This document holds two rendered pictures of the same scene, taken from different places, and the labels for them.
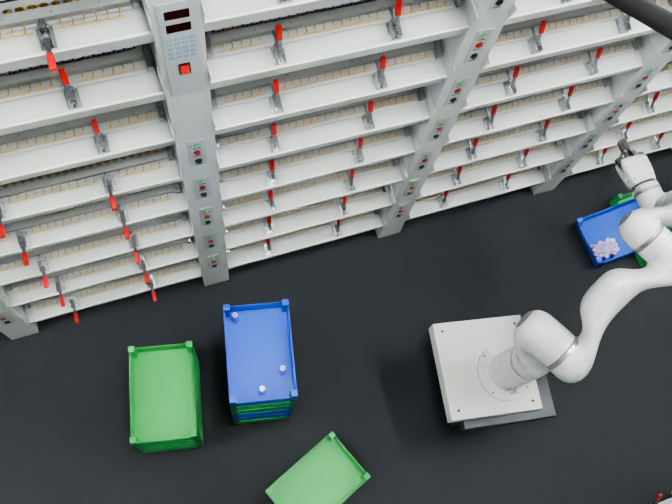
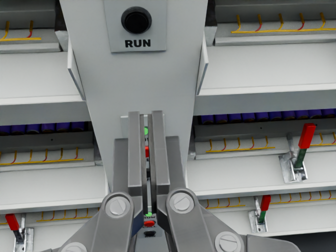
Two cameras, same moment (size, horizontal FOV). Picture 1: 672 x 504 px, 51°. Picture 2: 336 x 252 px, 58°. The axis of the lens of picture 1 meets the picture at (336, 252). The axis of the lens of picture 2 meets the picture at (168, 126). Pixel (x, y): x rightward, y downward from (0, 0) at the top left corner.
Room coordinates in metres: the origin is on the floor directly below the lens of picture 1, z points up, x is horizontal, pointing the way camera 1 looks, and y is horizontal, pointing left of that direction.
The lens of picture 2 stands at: (1.41, -0.87, 0.70)
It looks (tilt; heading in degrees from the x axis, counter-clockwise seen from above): 51 degrees down; 28
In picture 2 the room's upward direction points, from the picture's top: 2 degrees clockwise
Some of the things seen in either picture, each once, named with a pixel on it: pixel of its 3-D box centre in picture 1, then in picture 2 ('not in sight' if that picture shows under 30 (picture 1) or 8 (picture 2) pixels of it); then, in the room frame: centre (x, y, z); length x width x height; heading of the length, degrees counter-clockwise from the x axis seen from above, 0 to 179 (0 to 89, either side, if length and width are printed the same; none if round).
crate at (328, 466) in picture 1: (317, 484); not in sight; (0.18, -0.17, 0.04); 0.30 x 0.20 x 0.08; 147
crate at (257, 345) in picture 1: (259, 352); not in sight; (0.47, 0.13, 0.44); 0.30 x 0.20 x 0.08; 23
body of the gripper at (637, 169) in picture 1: (637, 172); not in sight; (1.38, -0.88, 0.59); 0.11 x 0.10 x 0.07; 34
